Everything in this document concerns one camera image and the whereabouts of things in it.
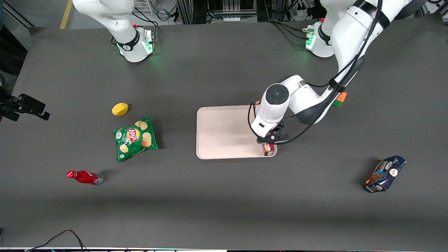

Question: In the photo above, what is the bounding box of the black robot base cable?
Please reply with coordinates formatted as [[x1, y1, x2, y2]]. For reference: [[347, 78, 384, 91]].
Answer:
[[111, 10, 161, 46], [266, 19, 315, 41]]

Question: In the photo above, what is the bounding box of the green chips bag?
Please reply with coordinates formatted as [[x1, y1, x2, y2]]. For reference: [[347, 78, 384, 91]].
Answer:
[[113, 116, 159, 162]]

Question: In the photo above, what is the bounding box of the pale pink plastic tray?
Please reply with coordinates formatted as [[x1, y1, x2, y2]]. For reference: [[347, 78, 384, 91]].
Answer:
[[196, 105, 278, 160]]

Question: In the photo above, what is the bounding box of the white perforated box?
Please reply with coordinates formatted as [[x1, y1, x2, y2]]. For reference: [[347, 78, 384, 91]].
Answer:
[[132, 0, 155, 15]]

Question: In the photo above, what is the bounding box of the grey coiled cable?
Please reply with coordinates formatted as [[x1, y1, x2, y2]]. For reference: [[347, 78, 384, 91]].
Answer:
[[155, 0, 175, 22]]

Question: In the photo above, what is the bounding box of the dark right wrist camera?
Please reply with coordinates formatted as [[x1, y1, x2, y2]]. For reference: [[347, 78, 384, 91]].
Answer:
[[0, 109, 19, 122]]

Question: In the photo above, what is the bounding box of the red cola bottle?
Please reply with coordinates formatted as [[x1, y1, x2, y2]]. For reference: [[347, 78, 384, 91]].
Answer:
[[66, 170, 104, 185]]

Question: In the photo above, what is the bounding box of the thin black table cable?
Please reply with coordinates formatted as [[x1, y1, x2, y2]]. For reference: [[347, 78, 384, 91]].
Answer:
[[26, 229, 86, 252]]

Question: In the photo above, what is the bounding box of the black equipment rack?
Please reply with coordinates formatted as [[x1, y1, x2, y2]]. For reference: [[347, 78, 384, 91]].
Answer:
[[176, 0, 258, 25]]

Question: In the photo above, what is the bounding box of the dark blue cookie box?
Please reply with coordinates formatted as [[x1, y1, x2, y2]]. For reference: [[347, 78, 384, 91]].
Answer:
[[363, 155, 407, 193]]

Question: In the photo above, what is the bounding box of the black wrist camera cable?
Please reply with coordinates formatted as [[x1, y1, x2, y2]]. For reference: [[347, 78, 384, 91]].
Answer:
[[248, 0, 383, 145]]

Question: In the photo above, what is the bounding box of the yellow lemon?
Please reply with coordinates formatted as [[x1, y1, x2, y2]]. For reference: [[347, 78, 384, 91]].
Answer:
[[112, 103, 129, 117]]

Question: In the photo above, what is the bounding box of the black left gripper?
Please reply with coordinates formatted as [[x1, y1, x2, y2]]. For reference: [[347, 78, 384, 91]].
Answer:
[[267, 120, 286, 137]]

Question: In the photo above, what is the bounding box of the orange green puzzle cube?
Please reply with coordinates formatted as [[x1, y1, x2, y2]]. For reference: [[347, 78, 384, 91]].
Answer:
[[333, 91, 348, 107]]

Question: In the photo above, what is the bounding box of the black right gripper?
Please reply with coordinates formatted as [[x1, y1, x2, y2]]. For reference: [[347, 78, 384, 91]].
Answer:
[[0, 93, 50, 121]]

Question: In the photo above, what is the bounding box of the red cookie box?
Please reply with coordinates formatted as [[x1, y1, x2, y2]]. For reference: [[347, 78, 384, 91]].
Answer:
[[255, 100, 277, 156]]

